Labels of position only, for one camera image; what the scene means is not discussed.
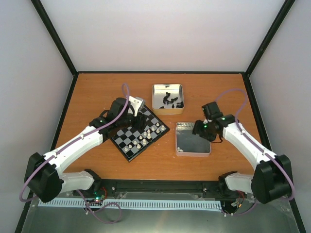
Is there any black aluminium frame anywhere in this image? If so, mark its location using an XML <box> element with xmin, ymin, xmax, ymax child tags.
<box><xmin>14</xmin><ymin>0</ymin><xmax>307</xmax><ymax>233</ymax></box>

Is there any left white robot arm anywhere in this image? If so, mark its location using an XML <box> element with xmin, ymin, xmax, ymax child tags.
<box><xmin>24</xmin><ymin>97</ymin><xmax>146</xmax><ymax>203</ymax></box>

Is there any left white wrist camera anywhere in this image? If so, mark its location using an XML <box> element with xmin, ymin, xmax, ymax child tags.
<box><xmin>128</xmin><ymin>96</ymin><xmax>145</xmax><ymax>117</ymax></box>

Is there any black chess pieces pile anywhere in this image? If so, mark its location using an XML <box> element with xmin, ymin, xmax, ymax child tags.
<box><xmin>159</xmin><ymin>92</ymin><xmax>184</xmax><ymax>109</ymax></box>

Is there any green lit circuit board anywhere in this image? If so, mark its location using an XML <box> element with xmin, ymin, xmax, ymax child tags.
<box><xmin>94</xmin><ymin>187</ymin><xmax>107</xmax><ymax>202</ymax></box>

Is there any black and silver chessboard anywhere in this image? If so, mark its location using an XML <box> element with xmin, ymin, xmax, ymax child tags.
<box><xmin>110</xmin><ymin>106</ymin><xmax>170</xmax><ymax>162</ymax></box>

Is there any gold square tin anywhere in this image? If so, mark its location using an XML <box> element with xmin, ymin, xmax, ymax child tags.
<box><xmin>152</xmin><ymin>84</ymin><xmax>185</xmax><ymax>115</ymax></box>

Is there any light blue cable duct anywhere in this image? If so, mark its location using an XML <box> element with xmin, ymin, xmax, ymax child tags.
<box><xmin>38</xmin><ymin>198</ymin><xmax>222</xmax><ymax>212</ymax></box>

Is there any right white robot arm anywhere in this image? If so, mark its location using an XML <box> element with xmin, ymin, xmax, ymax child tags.
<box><xmin>192</xmin><ymin>101</ymin><xmax>295</xmax><ymax>204</ymax></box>

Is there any pink square tin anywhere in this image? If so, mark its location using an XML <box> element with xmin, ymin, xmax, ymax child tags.
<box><xmin>175</xmin><ymin>122</ymin><xmax>211</xmax><ymax>157</ymax></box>

